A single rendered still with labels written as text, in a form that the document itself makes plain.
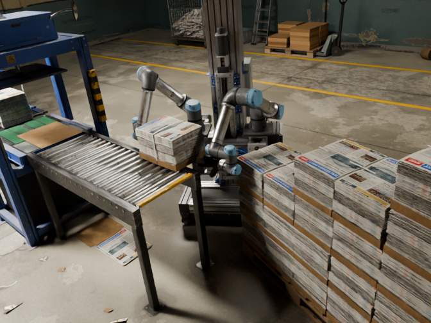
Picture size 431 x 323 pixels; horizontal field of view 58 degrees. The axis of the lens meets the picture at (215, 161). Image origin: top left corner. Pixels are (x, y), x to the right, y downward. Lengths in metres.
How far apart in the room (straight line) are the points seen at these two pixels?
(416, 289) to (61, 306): 2.21
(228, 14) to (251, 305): 2.01
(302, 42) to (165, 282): 6.53
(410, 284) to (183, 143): 1.49
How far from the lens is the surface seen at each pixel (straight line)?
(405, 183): 1.65
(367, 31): 9.09
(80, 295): 3.04
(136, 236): 2.35
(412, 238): 1.73
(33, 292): 3.23
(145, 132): 2.63
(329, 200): 1.99
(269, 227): 2.57
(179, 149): 2.50
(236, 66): 3.04
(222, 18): 2.97
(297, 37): 8.58
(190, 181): 2.56
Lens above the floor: 2.03
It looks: 28 degrees down
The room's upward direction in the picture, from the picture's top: 5 degrees counter-clockwise
